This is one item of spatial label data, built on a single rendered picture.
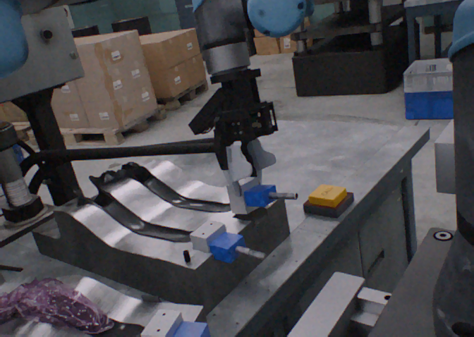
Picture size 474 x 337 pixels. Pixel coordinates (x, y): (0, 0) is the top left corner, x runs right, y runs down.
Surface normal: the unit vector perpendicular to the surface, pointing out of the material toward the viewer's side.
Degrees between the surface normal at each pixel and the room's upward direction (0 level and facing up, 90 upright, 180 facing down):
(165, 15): 90
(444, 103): 91
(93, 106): 99
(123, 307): 21
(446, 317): 1
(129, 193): 26
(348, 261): 90
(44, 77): 90
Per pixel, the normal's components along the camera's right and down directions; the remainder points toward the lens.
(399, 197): 0.78, 0.09
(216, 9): -0.11, 0.21
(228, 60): 0.11, 0.16
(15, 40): 0.99, -0.12
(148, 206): 0.17, -0.79
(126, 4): -0.52, 0.40
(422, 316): -0.18, -0.91
